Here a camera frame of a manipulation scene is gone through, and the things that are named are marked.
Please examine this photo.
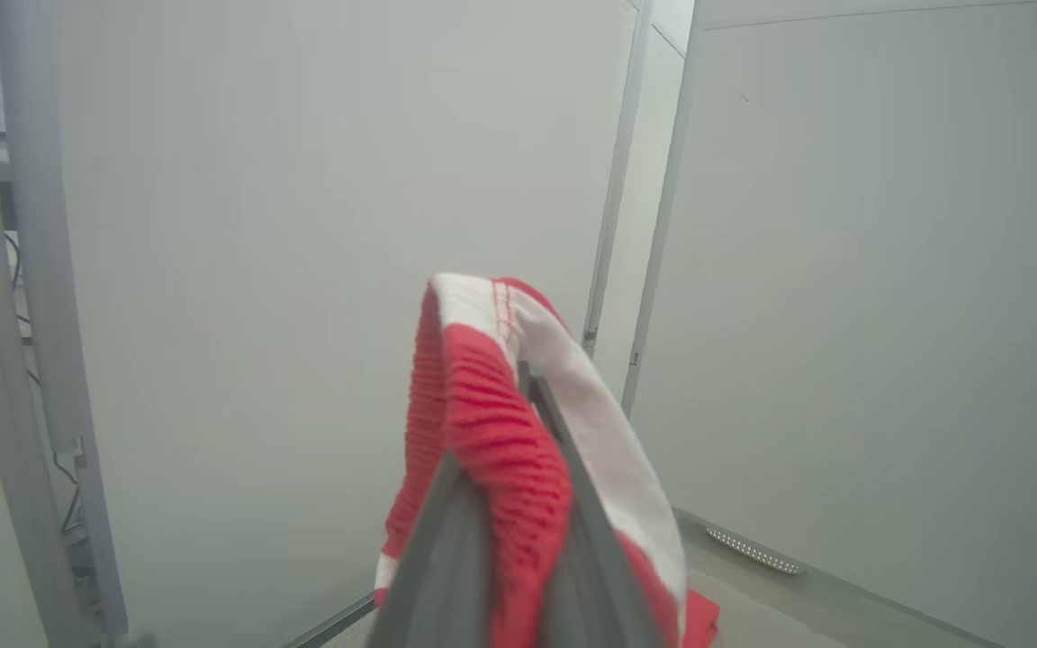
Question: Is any red jersey with white trim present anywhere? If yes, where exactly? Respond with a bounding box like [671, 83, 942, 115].
[373, 273, 720, 648]

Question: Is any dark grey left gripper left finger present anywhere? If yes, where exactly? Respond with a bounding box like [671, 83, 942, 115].
[365, 450, 494, 648]

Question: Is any grey partition post with feet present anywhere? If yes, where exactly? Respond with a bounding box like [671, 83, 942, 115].
[0, 0, 130, 648]

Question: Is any perforated metal floor plate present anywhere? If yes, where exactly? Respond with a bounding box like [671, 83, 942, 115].
[705, 526, 807, 576]

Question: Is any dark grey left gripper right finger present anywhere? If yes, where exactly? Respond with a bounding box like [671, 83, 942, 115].
[518, 361, 664, 648]

